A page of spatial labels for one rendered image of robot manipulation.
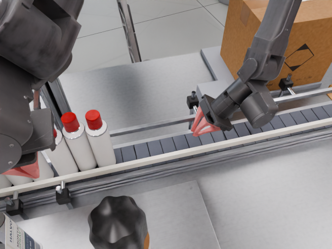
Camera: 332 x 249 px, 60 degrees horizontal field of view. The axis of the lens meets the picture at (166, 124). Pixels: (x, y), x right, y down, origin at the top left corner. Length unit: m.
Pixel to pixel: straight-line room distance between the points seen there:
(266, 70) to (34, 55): 0.49
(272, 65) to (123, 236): 0.48
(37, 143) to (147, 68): 0.81
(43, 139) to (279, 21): 0.51
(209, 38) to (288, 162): 2.00
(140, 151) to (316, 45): 0.63
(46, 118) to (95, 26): 2.61
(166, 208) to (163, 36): 2.19
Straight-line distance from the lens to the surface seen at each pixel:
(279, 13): 0.67
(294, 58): 1.02
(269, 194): 0.86
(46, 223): 0.78
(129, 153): 0.82
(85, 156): 0.75
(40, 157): 0.75
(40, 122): 0.40
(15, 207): 0.78
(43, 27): 0.30
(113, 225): 0.42
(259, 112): 0.67
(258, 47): 0.67
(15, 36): 0.29
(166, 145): 0.83
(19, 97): 0.29
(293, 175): 0.92
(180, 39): 2.74
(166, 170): 0.81
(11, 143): 0.27
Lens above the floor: 1.57
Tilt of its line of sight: 51 degrees down
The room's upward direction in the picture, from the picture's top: straight up
